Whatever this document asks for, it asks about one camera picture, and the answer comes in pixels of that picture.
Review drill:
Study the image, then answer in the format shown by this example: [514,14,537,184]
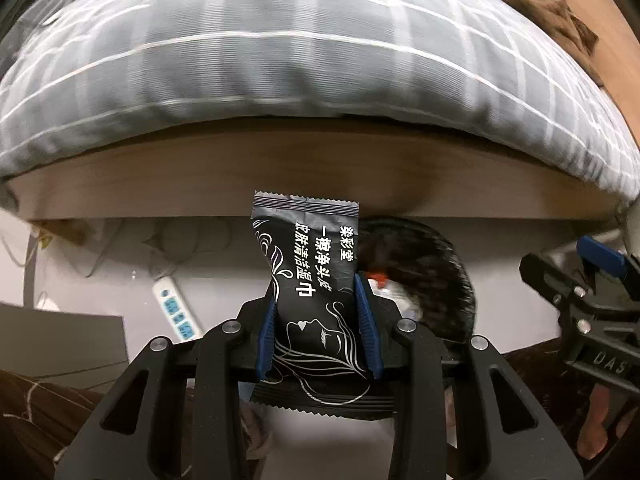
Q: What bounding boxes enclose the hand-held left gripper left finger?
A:
[52,287,276,480]

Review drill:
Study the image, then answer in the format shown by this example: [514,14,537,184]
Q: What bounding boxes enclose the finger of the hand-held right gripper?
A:
[576,236,640,286]
[519,253,608,313]

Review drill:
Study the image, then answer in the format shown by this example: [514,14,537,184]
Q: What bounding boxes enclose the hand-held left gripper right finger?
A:
[352,270,586,480]

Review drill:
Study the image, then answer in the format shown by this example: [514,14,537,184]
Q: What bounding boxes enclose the black wet wipe sachet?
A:
[248,190,401,418]

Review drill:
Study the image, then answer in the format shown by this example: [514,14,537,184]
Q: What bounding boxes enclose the black trash bin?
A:
[357,216,476,346]

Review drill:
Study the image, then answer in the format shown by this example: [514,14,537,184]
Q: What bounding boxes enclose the person's right hand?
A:
[575,385,640,458]

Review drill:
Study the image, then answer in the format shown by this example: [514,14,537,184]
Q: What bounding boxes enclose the white power strip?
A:
[151,275,203,343]

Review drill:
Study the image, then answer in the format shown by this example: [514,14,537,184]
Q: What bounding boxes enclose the grey cardboard box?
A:
[0,302,130,396]

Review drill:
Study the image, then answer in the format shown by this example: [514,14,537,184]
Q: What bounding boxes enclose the wooden headboard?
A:
[555,0,640,126]

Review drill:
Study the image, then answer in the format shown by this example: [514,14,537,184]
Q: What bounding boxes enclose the brown patterned pajama pants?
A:
[0,340,608,480]

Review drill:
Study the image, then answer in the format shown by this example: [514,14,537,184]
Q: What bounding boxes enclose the grey checked bed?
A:
[0,0,640,223]

